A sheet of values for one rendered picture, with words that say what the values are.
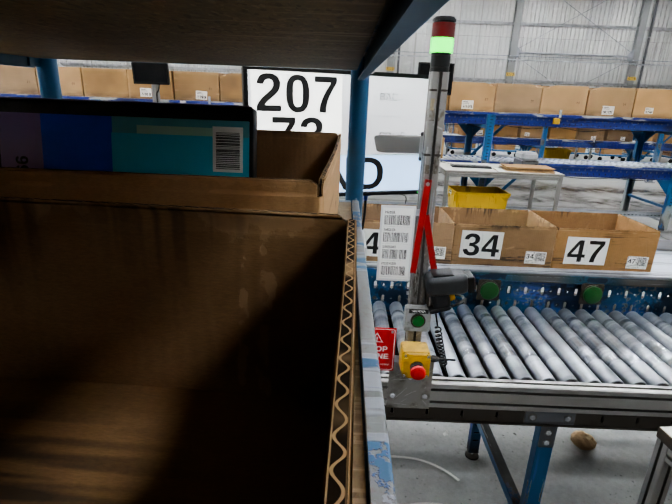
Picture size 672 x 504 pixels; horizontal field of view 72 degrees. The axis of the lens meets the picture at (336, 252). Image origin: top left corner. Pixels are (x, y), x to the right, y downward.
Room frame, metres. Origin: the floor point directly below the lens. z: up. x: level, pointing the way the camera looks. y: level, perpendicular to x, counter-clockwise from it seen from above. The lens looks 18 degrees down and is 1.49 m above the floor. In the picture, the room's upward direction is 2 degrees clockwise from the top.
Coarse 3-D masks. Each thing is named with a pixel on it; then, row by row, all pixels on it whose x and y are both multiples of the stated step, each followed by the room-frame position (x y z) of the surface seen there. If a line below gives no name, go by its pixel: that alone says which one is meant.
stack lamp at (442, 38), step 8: (432, 24) 1.13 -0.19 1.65; (440, 24) 1.10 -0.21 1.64; (448, 24) 1.10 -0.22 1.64; (432, 32) 1.12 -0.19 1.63; (440, 32) 1.10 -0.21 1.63; (448, 32) 1.10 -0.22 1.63; (432, 40) 1.12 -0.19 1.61; (440, 40) 1.10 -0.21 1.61; (448, 40) 1.10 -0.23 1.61; (432, 48) 1.11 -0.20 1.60; (440, 48) 1.10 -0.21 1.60; (448, 48) 1.10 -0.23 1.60
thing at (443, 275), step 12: (432, 276) 1.06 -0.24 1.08; (444, 276) 1.05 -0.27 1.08; (456, 276) 1.05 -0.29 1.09; (468, 276) 1.05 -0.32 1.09; (432, 288) 1.04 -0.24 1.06; (444, 288) 1.04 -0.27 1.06; (456, 288) 1.04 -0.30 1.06; (468, 288) 1.05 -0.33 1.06; (432, 300) 1.06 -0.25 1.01; (444, 300) 1.06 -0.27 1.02; (432, 312) 1.05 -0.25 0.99
